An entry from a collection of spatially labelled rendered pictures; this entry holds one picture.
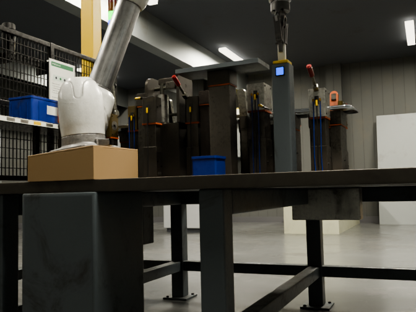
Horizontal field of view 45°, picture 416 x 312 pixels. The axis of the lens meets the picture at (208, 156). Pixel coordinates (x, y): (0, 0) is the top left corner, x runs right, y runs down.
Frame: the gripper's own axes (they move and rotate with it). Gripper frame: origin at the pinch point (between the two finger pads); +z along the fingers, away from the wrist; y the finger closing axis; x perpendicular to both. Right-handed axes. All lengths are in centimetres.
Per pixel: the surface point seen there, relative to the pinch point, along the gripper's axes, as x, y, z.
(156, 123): 59, 1, 23
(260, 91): 13.4, 11.9, 12.0
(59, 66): 150, 41, -23
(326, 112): -13.4, 14.2, 22.9
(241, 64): 14.6, -6.9, 3.9
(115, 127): 93, 17, 20
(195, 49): 317, 554, -185
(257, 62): 8.1, -6.3, 4.2
